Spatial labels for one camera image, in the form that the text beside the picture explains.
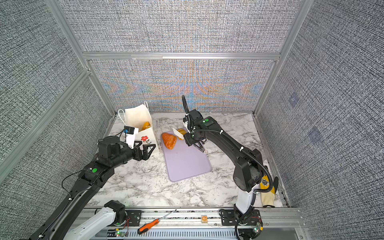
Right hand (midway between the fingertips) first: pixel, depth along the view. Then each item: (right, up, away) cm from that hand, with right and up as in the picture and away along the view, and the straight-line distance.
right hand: (191, 138), depth 85 cm
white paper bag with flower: (-32, +13, +8) cm, 36 cm away
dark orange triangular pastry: (-15, -3, +14) cm, 20 cm away
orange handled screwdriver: (-22, -40, -17) cm, 49 cm away
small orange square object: (+6, -39, -12) cm, 41 cm away
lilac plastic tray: (-4, -16, +9) cm, 19 cm away
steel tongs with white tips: (-7, +2, -2) cm, 7 cm away
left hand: (-20, -2, -14) cm, 25 cm away
